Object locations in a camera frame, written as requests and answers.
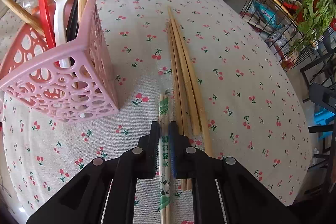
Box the bare bamboo chopstick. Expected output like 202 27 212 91
167 6 201 135
179 30 213 157
168 21 193 191
166 22 188 191

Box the bamboo chopsticks pair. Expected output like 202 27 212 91
159 94 171 223

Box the blue plastic stool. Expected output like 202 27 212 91
314 105 335 126

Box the cherry print tablecloth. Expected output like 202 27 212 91
1 0 312 223

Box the pink perforated utensil holder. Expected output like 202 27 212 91
1 0 118 124

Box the long bamboo chopstick in holder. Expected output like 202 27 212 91
1 0 45 36

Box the black wire vegetable rack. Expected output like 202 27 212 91
240 0 335 71

